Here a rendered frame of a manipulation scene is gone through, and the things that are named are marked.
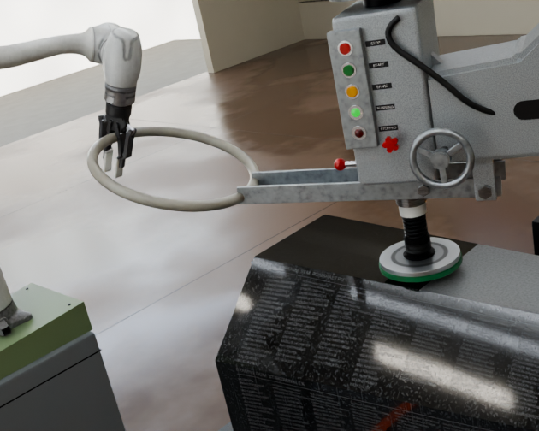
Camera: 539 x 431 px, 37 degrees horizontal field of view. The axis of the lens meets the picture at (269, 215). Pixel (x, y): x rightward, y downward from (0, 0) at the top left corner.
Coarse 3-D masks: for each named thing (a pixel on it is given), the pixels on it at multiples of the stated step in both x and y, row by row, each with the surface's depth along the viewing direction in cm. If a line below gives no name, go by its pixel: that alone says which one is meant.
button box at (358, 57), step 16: (336, 32) 185; (352, 32) 184; (336, 48) 186; (352, 48) 185; (336, 64) 188; (336, 80) 189; (352, 80) 188; (368, 80) 187; (368, 96) 188; (368, 112) 190; (352, 128) 193; (368, 128) 192; (352, 144) 195; (368, 144) 193
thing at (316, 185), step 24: (312, 168) 222; (456, 168) 207; (504, 168) 203; (240, 192) 219; (264, 192) 216; (288, 192) 214; (312, 192) 211; (336, 192) 209; (360, 192) 207; (384, 192) 204; (408, 192) 202; (432, 192) 200; (456, 192) 198; (480, 192) 192
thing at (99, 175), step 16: (144, 128) 244; (160, 128) 247; (176, 128) 248; (96, 144) 229; (208, 144) 248; (224, 144) 245; (96, 160) 221; (240, 160) 241; (96, 176) 215; (128, 192) 209; (160, 208) 208; (176, 208) 208; (192, 208) 209; (208, 208) 211; (224, 208) 215
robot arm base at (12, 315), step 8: (0, 312) 223; (8, 312) 225; (16, 312) 228; (24, 312) 228; (0, 320) 222; (8, 320) 224; (16, 320) 225; (24, 320) 226; (0, 328) 219; (8, 328) 224
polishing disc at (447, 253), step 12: (432, 240) 221; (444, 240) 219; (384, 252) 220; (396, 252) 218; (444, 252) 213; (456, 252) 211; (384, 264) 213; (396, 264) 212; (408, 264) 210; (420, 264) 209; (432, 264) 208; (444, 264) 206; (408, 276) 207
